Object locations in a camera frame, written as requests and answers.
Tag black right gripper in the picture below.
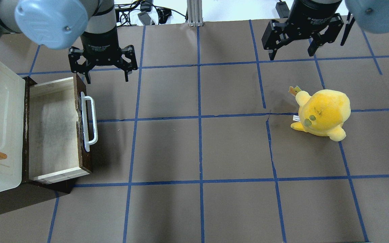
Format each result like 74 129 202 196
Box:
261 9 344 61

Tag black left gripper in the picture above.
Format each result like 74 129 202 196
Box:
68 32 138 84

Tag white drawer handle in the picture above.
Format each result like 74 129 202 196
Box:
80 91 99 153

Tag dark wooden drawer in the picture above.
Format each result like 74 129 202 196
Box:
0 75 98 214

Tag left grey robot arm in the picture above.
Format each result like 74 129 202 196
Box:
0 0 138 83

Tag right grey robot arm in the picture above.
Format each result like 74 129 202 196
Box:
261 0 389 60

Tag yellow plush dinosaur toy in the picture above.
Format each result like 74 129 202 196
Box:
289 86 352 142

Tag cream plastic storage box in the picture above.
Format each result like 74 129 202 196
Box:
0 61 26 192

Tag aluminium frame post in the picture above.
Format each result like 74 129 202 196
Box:
187 0 204 27

